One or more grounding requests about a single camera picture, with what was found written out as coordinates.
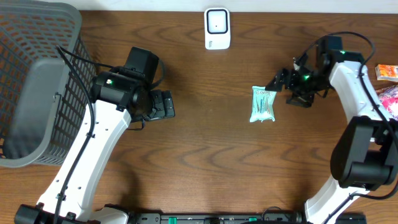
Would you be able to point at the grey plastic mesh basket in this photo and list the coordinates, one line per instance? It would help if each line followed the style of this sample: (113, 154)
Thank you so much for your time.
(44, 68)

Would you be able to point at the red purple snack bag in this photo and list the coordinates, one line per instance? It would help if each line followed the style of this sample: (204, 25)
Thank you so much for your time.
(389, 99)

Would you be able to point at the small orange snack packet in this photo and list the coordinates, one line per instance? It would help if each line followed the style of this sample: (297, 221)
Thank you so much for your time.
(387, 72)

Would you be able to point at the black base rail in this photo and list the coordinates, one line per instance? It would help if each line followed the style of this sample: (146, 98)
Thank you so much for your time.
(155, 218)

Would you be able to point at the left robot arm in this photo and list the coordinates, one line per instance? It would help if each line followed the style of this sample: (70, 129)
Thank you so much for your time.
(117, 100)

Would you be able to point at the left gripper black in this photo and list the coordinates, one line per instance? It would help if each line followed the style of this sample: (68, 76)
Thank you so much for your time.
(166, 104)

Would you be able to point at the teal snack packet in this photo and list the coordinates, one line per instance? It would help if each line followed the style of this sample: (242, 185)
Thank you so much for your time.
(262, 102)

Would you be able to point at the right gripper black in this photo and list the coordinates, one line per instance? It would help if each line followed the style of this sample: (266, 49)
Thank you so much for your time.
(286, 79)

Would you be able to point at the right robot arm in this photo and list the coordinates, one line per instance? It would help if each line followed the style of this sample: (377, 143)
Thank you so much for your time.
(365, 156)

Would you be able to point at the white barcode scanner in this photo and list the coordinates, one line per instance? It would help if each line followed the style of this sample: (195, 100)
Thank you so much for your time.
(217, 28)

